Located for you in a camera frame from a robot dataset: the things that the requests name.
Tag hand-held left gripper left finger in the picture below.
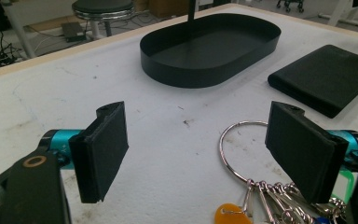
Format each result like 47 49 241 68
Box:
40 101 130 204

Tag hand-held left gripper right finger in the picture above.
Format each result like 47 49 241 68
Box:
264 101 358 205

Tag bunch of keys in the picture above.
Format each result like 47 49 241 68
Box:
213 120 355 224

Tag black wallet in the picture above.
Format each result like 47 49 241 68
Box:
267 44 358 119

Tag dark flat box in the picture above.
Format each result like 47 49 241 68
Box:
61 21 87 43

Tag black oval tray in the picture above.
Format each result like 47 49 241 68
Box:
139 12 282 90

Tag white desk leg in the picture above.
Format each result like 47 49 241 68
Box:
326 0 355 28

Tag black round stool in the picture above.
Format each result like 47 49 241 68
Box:
71 0 136 39

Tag office chair wheel base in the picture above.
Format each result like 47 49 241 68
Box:
275 0 306 14

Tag white table leg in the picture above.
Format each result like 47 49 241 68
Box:
0 0 37 60

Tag brown cardboard box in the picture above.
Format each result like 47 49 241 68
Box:
148 0 190 19

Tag black stand pole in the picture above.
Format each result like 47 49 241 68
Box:
187 0 198 22

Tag black floor cables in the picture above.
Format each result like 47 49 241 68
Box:
0 29 24 68

